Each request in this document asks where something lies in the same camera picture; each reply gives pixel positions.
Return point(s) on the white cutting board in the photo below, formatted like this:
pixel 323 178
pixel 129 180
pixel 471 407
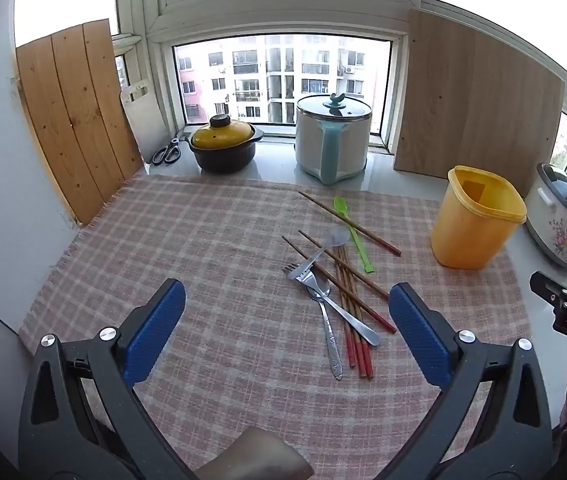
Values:
pixel 143 120

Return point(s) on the white window frame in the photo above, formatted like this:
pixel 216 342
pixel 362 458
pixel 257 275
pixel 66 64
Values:
pixel 283 10

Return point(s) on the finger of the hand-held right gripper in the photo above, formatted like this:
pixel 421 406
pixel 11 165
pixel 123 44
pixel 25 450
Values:
pixel 548 285

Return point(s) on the metal fork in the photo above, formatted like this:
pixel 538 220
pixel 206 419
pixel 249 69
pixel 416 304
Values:
pixel 358 327

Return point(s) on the light oak wood board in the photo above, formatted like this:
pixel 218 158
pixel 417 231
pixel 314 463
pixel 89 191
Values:
pixel 473 110

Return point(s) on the black ceramic pot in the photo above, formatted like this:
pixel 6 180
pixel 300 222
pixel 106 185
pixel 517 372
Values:
pixel 223 160

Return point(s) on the knotty wooden plank board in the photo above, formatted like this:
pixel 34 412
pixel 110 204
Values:
pixel 73 120

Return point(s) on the apartment building outside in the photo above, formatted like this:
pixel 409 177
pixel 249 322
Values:
pixel 283 75

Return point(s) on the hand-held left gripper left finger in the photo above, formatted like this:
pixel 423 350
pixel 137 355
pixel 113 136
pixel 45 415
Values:
pixel 156 332

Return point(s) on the pink plaid table cloth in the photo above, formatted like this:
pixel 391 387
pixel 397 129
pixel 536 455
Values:
pixel 213 260

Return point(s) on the brown red-ended chopstick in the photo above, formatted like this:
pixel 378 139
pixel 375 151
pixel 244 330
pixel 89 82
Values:
pixel 362 367
pixel 378 318
pixel 363 280
pixel 349 350
pixel 370 367
pixel 356 357
pixel 348 222

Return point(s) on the plain metal spoon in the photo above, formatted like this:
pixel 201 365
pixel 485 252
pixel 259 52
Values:
pixel 339 237

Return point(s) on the white floral rice cooker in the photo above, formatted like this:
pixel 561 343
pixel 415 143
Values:
pixel 558 230

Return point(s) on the green plastic spoon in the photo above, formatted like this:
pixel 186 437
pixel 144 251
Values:
pixel 363 257

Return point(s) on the glass lid teal knob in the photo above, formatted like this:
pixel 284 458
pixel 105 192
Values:
pixel 333 107

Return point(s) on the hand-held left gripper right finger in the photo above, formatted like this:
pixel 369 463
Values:
pixel 416 332

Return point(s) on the yellow pot lid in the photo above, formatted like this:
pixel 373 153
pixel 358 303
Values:
pixel 223 135

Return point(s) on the yellow plastic container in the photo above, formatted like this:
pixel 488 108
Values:
pixel 468 230

